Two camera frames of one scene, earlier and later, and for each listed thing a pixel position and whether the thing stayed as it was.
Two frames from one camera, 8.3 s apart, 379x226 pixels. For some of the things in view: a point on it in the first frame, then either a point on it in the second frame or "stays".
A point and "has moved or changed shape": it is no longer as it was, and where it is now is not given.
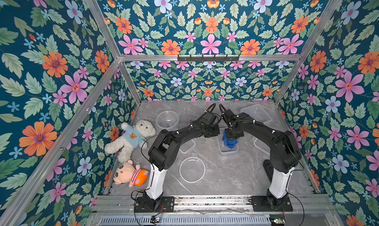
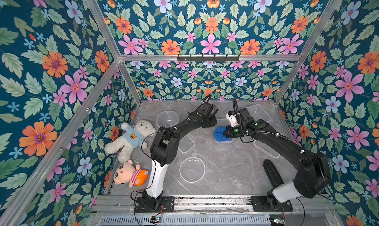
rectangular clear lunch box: (223, 148) has moved or changed shape
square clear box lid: (262, 146) stays
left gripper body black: (212, 131) to (209, 122)
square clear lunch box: (257, 113) stays
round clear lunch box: (168, 120) stays
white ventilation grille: (192, 220) stays
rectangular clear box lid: (187, 146) stays
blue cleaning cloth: (230, 143) has moved or changed shape
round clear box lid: (192, 169) stays
